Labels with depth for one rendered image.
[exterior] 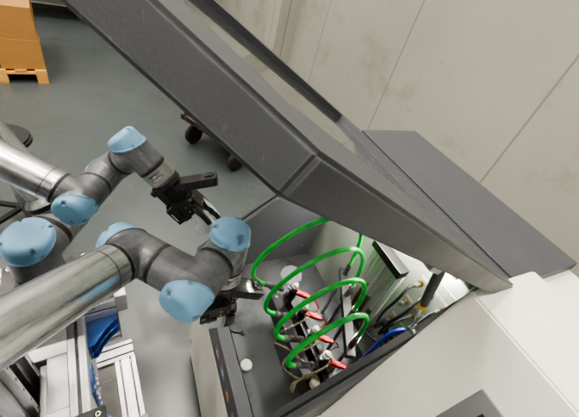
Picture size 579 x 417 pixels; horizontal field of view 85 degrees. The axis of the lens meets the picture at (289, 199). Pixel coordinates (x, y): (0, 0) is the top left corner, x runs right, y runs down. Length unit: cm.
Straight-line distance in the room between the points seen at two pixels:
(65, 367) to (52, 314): 67
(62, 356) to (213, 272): 71
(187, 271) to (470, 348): 54
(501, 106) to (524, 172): 47
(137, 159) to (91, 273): 38
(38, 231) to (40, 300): 55
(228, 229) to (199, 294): 13
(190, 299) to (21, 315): 20
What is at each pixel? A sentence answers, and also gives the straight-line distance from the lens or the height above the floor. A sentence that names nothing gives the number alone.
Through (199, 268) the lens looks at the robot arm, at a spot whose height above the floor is 154.
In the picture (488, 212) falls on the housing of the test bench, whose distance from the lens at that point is 112.
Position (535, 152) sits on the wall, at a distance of 258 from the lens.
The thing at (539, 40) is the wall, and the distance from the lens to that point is 263.
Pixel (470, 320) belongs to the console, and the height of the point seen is 151.
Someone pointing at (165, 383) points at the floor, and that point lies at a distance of 210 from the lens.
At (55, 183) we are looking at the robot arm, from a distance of 83.
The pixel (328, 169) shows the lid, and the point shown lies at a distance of 20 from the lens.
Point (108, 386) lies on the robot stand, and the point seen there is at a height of 21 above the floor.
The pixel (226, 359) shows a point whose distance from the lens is 112.
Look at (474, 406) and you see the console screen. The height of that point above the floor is 141.
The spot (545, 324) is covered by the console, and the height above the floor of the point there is 155.
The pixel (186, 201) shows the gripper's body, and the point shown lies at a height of 139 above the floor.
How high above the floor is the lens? 198
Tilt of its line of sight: 38 degrees down
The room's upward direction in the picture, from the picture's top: 17 degrees clockwise
